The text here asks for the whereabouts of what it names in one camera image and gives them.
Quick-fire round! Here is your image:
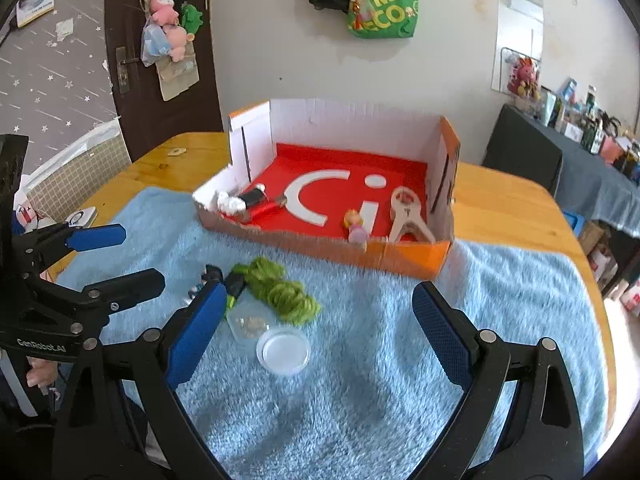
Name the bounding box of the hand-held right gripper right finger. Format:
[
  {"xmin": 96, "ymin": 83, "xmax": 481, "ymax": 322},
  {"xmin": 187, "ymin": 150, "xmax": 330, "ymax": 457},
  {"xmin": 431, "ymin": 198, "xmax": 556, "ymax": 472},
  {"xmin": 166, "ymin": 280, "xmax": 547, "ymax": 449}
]
[{"xmin": 411, "ymin": 281, "xmax": 586, "ymax": 480}]

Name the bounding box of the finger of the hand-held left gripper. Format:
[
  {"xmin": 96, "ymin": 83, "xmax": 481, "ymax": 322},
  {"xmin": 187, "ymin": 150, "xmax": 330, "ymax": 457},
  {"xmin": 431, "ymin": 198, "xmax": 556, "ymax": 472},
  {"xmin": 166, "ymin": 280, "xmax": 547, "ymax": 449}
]
[
  {"xmin": 65, "ymin": 268, "xmax": 167, "ymax": 333},
  {"xmin": 22, "ymin": 224, "xmax": 127, "ymax": 281}
]

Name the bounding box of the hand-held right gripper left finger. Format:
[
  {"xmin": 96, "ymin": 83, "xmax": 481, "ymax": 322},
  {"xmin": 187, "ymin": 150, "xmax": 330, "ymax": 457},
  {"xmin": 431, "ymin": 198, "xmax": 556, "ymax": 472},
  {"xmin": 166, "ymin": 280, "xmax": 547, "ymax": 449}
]
[{"xmin": 52, "ymin": 282, "xmax": 231, "ymax": 480}]

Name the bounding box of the small clear plastic box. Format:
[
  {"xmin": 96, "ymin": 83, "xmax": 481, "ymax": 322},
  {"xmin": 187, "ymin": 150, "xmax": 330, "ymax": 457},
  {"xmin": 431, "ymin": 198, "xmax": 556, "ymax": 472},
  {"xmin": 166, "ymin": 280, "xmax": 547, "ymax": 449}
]
[{"xmin": 227, "ymin": 302, "xmax": 277, "ymax": 349}]

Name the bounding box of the dark haired doll figurine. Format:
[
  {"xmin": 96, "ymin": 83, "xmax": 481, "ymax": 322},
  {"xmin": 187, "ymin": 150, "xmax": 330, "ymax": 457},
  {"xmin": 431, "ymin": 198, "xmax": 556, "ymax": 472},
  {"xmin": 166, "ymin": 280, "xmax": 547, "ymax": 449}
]
[{"xmin": 186, "ymin": 263, "xmax": 224, "ymax": 306}]

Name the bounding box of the dark green packet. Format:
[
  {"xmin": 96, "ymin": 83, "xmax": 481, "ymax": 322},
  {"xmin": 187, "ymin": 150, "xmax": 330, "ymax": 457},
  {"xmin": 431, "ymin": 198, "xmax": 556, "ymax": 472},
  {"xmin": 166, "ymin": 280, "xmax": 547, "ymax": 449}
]
[{"xmin": 223, "ymin": 271, "xmax": 248, "ymax": 306}]

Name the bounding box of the clear round plastic lid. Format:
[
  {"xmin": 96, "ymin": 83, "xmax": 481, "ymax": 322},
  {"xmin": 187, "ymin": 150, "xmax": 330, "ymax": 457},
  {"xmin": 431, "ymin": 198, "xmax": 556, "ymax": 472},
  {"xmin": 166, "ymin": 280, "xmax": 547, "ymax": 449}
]
[{"xmin": 256, "ymin": 326, "xmax": 312, "ymax": 376}]

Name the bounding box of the green yarn bundle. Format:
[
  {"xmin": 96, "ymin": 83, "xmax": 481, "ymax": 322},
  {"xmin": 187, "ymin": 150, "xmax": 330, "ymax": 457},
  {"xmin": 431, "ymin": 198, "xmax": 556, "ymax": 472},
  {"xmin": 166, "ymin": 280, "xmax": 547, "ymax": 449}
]
[
  {"xmin": 235, "ymin": 256, "xmax": 287, "ymax": 301},
  {"xmin": 264, "ymin": 280, "xmax": 322, "ymax": 325}
]

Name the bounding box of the beige plastic clamp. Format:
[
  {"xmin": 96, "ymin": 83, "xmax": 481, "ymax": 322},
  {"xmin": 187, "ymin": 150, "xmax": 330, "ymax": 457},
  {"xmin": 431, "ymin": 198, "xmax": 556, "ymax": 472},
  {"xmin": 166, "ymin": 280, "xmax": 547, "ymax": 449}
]
[{"xmin": 389, "ymin": 186, "xmax": 435, "ymax": 243}]

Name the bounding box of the small blonde pink doll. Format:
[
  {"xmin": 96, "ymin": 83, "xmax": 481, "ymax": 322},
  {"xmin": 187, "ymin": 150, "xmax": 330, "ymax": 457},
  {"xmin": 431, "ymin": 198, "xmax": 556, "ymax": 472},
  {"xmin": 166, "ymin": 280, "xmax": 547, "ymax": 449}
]
[{"xmin": 342, "ymin": 208, "xmax": 370, "ymax": 252}]

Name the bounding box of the black and white plush toy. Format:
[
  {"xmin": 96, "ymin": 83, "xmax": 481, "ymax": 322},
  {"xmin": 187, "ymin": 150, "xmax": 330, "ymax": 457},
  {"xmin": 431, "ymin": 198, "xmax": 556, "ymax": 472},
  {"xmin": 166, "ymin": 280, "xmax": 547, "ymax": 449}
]
[{"xmin": 216, "ymin": 185, "xmax": 268, "ymax": 215}]

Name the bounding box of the red and white cardboard box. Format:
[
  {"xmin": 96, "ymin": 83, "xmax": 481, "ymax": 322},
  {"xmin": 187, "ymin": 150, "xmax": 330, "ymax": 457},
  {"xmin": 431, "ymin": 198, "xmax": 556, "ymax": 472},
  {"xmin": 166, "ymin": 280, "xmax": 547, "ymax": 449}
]
[{"xmin": 192, "ymin": 98, "xmax": 461, "ymax": 281}]

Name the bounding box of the red wooden stick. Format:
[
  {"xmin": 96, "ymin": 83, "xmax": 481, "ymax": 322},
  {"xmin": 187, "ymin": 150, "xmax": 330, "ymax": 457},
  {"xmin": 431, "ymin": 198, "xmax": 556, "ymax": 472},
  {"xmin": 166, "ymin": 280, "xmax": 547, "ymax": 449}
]
[{"xmin": 235, "ymin": 196, "xmax": 288, "ymax": 224}]

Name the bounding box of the person's left hand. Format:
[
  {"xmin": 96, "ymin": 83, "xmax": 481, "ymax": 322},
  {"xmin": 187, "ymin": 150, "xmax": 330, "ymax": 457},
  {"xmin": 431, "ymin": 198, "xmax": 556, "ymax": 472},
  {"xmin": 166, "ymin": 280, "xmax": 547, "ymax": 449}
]
[{"xmin": 24, "ymin": 359, "xmax": 63, "ymax": 397}]

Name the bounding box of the white electronic device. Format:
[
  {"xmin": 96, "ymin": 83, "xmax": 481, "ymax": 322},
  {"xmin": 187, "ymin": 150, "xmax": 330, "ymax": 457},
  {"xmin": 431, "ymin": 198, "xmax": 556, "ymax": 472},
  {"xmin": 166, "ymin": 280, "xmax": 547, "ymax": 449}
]
[{"xmin": 64, "ymin": 206, "xmax": 98, "ymax": 228}]

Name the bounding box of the blue fluffy towel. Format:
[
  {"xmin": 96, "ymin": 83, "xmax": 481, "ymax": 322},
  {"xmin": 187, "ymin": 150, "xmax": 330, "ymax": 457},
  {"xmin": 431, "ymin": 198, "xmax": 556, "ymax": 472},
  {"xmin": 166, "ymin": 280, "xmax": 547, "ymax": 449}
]
[{"xmin": 54, "ymin": 186, "xmax": 616, "ymax": 480}]

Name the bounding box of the dark wooden door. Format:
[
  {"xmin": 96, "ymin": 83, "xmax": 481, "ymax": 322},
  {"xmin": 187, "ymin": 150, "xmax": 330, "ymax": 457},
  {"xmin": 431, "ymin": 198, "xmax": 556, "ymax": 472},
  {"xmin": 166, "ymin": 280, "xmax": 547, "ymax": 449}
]
[{"xmin": 104, "ymin": 0, "xmax": 225, "ymax": 161}]

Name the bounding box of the clear plastic bag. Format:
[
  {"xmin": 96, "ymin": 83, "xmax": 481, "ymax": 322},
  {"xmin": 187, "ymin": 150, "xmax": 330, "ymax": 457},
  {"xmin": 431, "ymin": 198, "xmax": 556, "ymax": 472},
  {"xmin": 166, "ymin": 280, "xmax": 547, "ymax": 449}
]
[{"xmin": 141, "ymin": 20, "xmax": 168, "ymax": 67}]

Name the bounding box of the side table with blue cloth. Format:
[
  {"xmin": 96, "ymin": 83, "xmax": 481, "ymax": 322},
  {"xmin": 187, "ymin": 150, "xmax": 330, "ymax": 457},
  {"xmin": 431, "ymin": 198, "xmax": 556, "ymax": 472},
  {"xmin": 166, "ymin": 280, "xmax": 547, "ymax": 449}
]
[{"xmin": 482, "ymin": 105, "xmax": 640, "ymax": 238}]

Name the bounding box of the green plush toy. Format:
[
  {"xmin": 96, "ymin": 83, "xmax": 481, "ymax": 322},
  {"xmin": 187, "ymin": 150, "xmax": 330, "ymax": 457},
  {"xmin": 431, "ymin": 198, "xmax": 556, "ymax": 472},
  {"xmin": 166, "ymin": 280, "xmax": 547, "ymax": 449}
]
[{"xmin": 180, "ymin": 4, "xmax": 205, "ymax": 35}]

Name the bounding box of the clutter of bottles and boxes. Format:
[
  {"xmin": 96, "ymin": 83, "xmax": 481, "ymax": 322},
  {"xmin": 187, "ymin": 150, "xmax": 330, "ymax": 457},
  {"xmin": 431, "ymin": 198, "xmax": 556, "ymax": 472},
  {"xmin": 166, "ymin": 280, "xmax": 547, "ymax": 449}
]
[{"xmin": 540, "ymin": 77, "xmax": 640, "ymax": 186}]

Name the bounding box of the red pink plush toy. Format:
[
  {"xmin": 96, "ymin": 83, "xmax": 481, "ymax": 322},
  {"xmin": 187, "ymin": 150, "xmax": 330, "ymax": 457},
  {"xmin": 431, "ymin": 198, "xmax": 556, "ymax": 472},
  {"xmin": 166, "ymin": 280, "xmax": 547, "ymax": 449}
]
[{"xmin": 507, "ymin": 57, "xmax": 542, "ymax": 101}]

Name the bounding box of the green tote bag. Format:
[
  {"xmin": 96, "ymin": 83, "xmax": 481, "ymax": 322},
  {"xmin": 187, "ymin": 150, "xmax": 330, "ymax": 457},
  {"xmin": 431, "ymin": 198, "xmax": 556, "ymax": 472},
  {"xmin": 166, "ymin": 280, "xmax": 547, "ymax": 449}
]
[{"xmin": 347, "ymin": 0, "xmax": 420, "ymax": 40}]

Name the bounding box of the metal door handle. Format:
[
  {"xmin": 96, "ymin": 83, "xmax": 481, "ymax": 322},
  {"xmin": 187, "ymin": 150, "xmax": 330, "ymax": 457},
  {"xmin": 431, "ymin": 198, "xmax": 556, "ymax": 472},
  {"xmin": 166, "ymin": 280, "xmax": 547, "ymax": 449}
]
[{"xmin": 115, "ymin": 46, "xmax": 140, "ymax": 95}]

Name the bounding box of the wall mirror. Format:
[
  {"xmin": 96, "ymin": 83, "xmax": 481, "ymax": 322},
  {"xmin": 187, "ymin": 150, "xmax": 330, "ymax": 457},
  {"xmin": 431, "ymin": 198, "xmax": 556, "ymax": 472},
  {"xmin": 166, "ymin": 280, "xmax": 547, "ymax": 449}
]
[{"xmin": 491, "ymin": 0, "xmax": 545, "ymax": 93}]

